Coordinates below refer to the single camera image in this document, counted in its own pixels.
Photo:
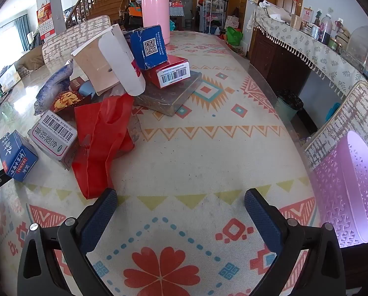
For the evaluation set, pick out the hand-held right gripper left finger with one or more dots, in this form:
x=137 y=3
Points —
x=100 y=219

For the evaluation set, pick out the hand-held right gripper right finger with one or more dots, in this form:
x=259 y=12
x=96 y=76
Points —
x=261 y=219

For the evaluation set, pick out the blue toothpaste box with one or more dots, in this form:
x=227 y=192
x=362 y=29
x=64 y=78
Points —
x=15 y=157

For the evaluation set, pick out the red plastic bag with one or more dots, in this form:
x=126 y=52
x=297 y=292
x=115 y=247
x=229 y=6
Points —
x=103 y=138

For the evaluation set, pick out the white grey medicine box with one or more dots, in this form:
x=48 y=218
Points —
x=56 y=135

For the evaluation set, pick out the purple plastic basket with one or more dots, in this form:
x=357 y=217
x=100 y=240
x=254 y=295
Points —
x=347 y=188

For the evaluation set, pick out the snack packet with orange picture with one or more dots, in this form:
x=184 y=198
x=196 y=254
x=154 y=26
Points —
x=67 y=100

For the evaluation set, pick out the blue patterned plastic bag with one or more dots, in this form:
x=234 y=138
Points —
x=52 y=86

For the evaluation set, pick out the light blue paper piece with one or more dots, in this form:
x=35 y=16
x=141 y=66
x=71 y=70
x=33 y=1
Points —
x=86 y=88

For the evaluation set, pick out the dark red small box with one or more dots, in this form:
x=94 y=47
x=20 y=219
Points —
x=78 y=83

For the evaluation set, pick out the white cardboard carton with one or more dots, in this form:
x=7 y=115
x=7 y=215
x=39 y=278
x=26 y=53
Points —
x=103 y=64

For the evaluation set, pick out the long red box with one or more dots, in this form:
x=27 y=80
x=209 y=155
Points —
x=173 y=74

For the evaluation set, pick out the blue box with code print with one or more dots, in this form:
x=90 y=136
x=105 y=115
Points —
x=148 y=47

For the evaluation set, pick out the green trash bin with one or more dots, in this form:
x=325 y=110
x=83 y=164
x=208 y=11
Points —
x=290 y=106

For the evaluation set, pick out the chair with patterned cover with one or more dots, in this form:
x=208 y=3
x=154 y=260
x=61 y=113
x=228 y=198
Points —
x=76 y=38
x=338 y=120

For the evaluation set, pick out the brown sofa cushion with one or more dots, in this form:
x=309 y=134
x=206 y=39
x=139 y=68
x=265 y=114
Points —
x=32 y=58

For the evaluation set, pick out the dark wooden sideboard cabinet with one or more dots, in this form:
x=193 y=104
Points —
x=270 y=55

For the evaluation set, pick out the blue curtain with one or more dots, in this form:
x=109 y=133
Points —
x=23 y=27

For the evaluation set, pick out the leaf-print fringed cloth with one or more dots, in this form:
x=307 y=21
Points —
x=310 y=46

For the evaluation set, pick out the green bag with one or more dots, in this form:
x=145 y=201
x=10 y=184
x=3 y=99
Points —
x=233 y=35

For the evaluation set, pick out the dark juice bottle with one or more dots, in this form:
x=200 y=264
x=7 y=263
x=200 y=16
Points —
x=326 y=29

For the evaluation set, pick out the mesh food cover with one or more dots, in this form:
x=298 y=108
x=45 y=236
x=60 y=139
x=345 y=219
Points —
x=364 y=44

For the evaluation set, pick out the small desk calendar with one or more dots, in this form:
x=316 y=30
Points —
x=307 y=14

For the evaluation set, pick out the pink thermos flask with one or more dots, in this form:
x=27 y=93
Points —
x=155 y=15

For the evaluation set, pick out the orange paper bag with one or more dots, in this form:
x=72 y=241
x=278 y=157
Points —
x=135 y=10

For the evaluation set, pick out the stuffed dog toy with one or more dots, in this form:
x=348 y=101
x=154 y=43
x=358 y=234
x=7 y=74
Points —
x=264 y=4

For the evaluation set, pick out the wooden staircase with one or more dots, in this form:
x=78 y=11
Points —
x=100 y=0

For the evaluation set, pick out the side table with checked cloth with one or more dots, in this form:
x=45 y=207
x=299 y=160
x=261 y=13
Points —
x=176 y=9

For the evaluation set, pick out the red wall calendar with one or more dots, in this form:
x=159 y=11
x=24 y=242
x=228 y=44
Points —
x=45 y=18

